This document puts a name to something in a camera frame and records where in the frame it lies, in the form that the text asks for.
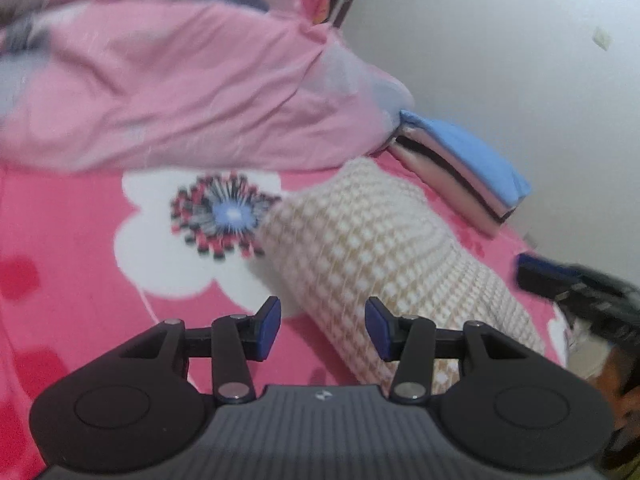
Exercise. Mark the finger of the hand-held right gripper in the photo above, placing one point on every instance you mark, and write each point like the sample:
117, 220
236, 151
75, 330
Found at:
600, 310
545, 272

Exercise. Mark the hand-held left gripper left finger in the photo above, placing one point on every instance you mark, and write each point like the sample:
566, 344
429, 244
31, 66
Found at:
270, 327

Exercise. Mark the cream hanging cloth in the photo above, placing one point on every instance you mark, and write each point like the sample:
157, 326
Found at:
601, 39

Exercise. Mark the black folded garment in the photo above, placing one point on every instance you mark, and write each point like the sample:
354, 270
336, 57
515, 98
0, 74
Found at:
450, 170

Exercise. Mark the blue folded garment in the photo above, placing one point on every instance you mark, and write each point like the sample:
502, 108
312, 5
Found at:
470, 157

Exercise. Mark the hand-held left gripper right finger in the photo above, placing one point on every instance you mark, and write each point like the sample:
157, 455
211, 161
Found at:
377, 327

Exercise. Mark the pink patterned duvet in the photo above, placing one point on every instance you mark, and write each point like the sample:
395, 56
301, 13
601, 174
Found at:
175, 75

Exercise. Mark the beige houndstooth coat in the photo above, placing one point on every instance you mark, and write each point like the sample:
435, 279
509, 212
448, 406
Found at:
390, 270

